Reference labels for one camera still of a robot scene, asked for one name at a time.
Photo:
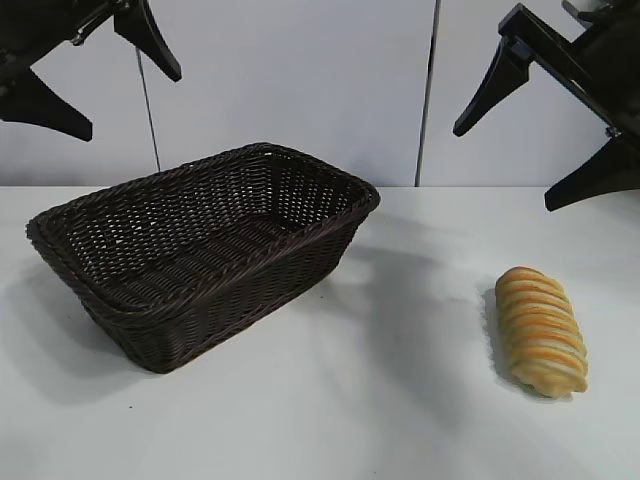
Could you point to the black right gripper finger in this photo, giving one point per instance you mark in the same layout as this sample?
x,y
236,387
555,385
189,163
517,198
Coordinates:
x,y
502,70
605,175

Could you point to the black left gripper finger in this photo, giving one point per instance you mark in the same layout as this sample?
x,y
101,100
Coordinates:
x,y
45,107
150,40

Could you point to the long striped bread loaf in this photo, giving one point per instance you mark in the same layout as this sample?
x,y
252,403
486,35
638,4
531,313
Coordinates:
x,y
542,330

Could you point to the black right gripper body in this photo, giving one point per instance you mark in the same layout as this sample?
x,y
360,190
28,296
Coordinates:
x,y
595,55

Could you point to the dark brown wicker basket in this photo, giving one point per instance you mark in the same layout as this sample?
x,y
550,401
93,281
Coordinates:
x,y
200,325

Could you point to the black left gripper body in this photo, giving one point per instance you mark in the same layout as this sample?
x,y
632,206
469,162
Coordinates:
x,y
45,25

